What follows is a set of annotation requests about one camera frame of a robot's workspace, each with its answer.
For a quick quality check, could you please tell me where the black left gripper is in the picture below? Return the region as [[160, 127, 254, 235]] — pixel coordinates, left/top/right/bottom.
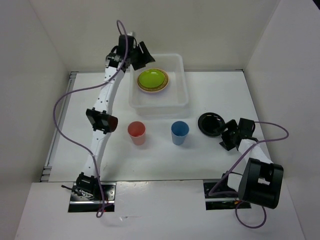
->
[[128, 40, 156, 70]]

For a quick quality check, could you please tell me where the black glossy plate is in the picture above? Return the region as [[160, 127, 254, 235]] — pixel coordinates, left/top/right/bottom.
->
[[197, 112, 225, 138]]

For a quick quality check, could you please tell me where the orange plastic plate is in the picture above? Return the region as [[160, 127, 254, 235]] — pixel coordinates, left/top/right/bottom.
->
[[136, 68, 171, 94]]

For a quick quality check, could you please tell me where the round bamboo woven tray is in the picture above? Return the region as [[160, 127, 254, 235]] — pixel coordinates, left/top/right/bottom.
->
[[137, 69, 169, 92]]

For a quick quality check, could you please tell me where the blue plastic cup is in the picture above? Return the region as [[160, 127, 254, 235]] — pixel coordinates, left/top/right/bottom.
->
[[171, 121, 190, 146]]

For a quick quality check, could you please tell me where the red plastic cup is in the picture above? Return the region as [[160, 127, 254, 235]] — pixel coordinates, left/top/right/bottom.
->
[[127, 121, 146, 146]]

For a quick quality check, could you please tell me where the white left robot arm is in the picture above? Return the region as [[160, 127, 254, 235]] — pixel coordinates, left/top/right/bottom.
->
[[76, 34, 155, 200]]

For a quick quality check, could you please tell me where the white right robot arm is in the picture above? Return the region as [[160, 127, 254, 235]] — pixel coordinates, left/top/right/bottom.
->
[[218, 118, 284, 209]]

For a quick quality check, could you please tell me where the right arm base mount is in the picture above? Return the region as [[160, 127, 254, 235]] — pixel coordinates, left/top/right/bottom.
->
[[203, 179, 240, 211]]

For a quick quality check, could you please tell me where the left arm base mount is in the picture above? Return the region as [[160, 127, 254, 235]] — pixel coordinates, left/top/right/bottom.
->
[[61, 182, 116, 213]]

